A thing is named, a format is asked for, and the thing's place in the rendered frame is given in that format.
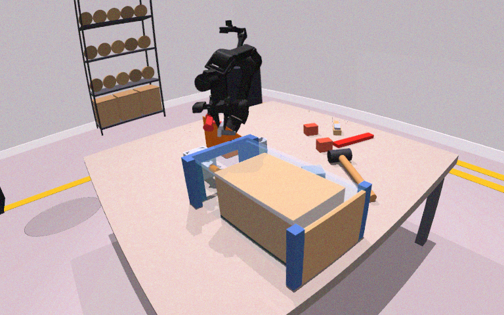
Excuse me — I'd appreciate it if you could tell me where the mallet with tan wooden handle and dark head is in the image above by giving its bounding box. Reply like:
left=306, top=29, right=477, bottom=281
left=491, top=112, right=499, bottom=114
left=327, top=148, right=377, bottom=202

